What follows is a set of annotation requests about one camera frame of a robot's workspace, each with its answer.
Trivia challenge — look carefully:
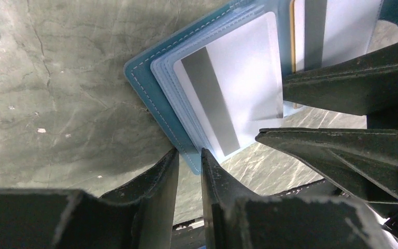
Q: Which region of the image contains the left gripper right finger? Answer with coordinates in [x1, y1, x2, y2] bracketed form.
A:
[201, 149, 391, 248]

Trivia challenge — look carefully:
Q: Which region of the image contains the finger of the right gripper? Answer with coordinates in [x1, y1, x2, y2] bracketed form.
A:
[283, 43, 398, 116]
[255, 128, 398, 204]

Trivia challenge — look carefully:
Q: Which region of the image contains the blue card holder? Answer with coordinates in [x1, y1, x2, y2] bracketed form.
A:
[124, 1, 398, 174]

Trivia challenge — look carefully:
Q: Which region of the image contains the white credit card grey stripe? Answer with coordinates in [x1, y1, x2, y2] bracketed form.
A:
[174, 11, 283, 161]

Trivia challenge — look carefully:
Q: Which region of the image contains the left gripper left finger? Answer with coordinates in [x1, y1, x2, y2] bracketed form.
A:
[0, 149, 179, 248]

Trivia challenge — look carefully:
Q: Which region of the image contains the gold credit card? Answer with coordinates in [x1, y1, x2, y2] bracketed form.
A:
[289, 0, 296, 73]

